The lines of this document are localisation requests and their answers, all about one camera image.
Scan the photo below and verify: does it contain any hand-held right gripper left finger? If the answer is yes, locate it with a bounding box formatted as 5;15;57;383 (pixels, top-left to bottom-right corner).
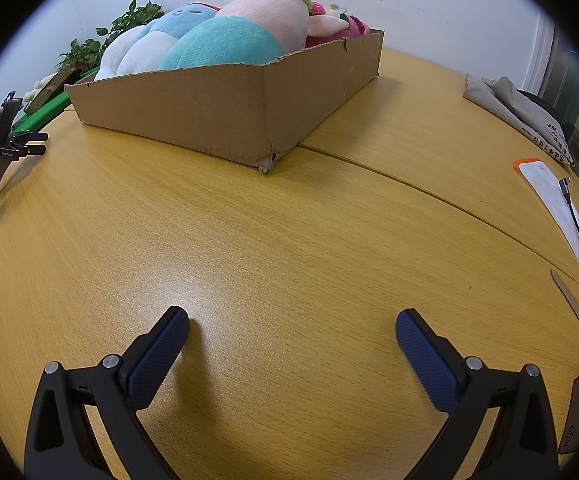
23;306;190;480

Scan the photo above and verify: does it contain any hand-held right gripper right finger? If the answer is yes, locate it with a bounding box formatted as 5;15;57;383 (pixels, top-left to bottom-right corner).
395;309;560;480

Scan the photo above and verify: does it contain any brown cardboard box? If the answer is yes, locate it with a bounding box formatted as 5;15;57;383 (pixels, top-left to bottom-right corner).
64;29;386;175

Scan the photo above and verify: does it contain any light blue plush toy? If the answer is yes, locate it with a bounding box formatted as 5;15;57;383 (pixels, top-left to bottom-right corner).
139;2;226;74

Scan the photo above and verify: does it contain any white fluffy object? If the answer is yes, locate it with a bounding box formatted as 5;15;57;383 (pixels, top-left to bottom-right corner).
22;74;56;102

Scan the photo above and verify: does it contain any tan flat board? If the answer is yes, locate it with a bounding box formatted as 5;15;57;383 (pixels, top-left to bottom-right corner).
23;66;74;115

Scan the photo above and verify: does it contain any green potted plant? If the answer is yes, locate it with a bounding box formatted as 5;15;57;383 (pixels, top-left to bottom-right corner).
58;38;103;71
96;0;165;43

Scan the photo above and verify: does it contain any small cardboard strip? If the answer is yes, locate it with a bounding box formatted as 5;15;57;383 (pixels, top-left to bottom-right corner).
549;267;579;326

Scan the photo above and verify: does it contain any white paper sheet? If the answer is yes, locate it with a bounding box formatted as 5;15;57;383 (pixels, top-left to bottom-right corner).
513;157;579;283

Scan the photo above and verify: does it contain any teal and pink plush toy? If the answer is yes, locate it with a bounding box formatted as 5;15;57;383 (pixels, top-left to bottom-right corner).
160;0;313;70

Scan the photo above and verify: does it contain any grey cloth bag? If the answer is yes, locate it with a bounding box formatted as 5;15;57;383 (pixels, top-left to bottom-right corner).
463;74;578;168

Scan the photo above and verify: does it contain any grey metal window frame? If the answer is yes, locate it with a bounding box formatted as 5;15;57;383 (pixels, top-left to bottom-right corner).
522;10;560;98

